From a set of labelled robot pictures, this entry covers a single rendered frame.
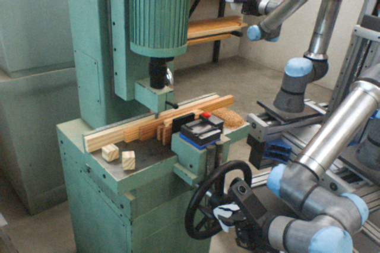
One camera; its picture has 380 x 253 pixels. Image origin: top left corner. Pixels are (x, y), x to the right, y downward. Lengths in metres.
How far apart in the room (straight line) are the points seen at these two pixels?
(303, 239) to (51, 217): 1.71
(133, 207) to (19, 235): 1.17
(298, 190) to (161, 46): 0.54
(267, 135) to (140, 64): 0.77
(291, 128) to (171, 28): 0.95
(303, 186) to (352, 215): 0.11
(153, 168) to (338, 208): 0.53
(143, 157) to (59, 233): 1.14
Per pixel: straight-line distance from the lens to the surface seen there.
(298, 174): 0.80
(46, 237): 2.07
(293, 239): 0.71
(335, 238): 0.68
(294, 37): 4.64
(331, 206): 0.77
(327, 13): 1.68
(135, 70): 1.14
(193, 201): 0.92
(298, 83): 1.62
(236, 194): 0.77
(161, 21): 0.96
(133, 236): 1.16
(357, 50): 1.53
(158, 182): 1.07
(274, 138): 1.66
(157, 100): 1.06
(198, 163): 0.99
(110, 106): 1.25
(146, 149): 1.08
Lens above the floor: 1.50
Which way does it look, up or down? 33 degrees down
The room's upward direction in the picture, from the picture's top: 4 degrees clockwise
